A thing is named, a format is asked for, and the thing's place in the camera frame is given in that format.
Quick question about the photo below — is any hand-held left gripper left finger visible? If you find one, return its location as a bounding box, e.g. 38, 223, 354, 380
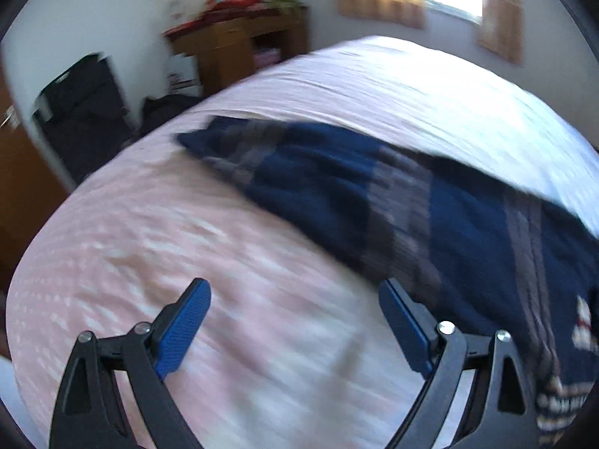
49, 279, 211, 449

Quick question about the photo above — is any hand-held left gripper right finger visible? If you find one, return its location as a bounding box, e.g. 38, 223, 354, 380
379, 279, 539, 449

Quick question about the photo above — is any navy knit sweater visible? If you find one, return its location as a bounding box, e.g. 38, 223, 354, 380
177, 116, 599, 445

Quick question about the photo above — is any dotted bed sheet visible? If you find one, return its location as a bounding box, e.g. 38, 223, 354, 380
4, 35, 599, 449

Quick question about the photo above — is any dark cloth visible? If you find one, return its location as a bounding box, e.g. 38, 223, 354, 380
140, 96, 202, 135

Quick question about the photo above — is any wooden door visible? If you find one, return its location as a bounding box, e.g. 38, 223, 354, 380
0, 70, 71, 281

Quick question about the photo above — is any black bag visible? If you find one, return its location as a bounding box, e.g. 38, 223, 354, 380
33, 54, 136, 183

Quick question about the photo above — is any white box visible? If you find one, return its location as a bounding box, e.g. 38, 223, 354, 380
166, 54, 203, 99

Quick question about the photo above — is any wooden desk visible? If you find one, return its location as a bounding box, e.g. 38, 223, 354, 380
164, 4, 310, 99

